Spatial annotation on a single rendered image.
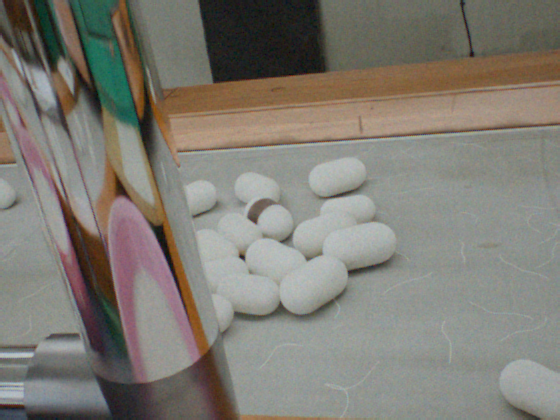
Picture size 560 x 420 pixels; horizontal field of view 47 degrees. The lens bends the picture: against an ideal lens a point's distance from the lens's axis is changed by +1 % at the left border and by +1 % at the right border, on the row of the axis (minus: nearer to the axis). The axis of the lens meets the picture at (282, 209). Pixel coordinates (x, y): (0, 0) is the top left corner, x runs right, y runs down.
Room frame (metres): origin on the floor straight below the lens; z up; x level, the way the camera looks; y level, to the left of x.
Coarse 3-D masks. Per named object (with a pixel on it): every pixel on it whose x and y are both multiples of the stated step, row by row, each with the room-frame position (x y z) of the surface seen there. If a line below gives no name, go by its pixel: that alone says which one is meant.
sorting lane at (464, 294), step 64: (384, 192) 0.36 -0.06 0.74; (448, 192) 0.34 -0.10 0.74; (512, 192) 0.33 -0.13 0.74; (0, 256) 0.36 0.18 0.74; (448, 256) 0.27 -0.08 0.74; (512, 256) 0.26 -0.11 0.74; (0, 320) 0.29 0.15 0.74; (64, 320) 0.28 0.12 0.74; (256, 320) 0.25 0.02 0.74; (320, 320) 0.24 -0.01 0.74; (384, 320) 0.23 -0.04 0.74; (448, 320) 0.22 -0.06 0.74; (512, 320) 0.22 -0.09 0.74; (256, 384) 0.20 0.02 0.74; (320, 384) 0.20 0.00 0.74; (384, 384) 0.19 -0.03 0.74; (448, 384) 0.19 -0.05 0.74
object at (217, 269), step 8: (208, 264) 0.28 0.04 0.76; (216, 264) 0.28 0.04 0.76; (224, 264) 0.27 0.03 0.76; (232, 264) 0.27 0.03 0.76; (240, 264) 0.28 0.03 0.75; (208, 272) 0.27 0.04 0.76; (216, 272) 0.27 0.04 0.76; (224, 272) 0.27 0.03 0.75; (232, 272) 0.27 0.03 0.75; (240, 272) 0.27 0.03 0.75; (208, 280) 0.27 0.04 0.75; (216, 280) 0.27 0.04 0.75; (216, 288) 0.27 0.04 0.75
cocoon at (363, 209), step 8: (328, 200) 0.33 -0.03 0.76; (336, 200) 0.32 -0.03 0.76; (344, 200) 0.32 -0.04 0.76; (352, 200) 0.32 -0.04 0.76; (360, 200) 0.32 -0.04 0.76; (368, 200) 0.32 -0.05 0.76; (328, 208) 0.32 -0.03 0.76; (336, 208) 0.32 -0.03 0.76; (344, 208) 0.32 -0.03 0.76; (352, 208) 0.32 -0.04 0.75; (360, 208) 0.32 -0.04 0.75; (368, 208) 0.32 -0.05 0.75; (360, 216) 0.31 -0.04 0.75; (368, 216) 0.31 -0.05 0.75; (360, 224) 0.32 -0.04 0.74
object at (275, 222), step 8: (256, 200) 0.33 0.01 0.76; (248, 208) 0.33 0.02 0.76; (272, 208) 0.32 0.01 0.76; (280, 208) 0.32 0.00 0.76; (264, 216) 0.32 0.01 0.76; (272, 216) 0.32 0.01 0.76; (280, 216) 0.32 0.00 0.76; (288, 216) 0.32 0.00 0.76; (264, 224) 0.31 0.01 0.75; (272, 224) 0.31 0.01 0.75; (280, 224) 0.31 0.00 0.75; (288, 224) 0.31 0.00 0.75; (264, 232) 0.31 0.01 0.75; (272, 232) 0.31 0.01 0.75; (280, 232) 0.31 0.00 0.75; (288, 232) 0.31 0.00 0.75; (280, 240) 0.31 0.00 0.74
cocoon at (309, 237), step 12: (324, 216) 0.30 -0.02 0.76; (336, 216) 0.30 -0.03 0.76; (348, 216) 0.30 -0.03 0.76; (300, 228) 0.30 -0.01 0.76; (312, 228) 0.29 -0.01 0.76; (324, 228) 0.29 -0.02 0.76; (336, 228) 0.29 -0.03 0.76; (300, 240) 0.29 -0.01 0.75; (312, 240) 0.29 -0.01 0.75; (324, 240) 0.29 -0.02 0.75; (300, 252) 0.29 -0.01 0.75; (312, 252) 0.29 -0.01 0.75
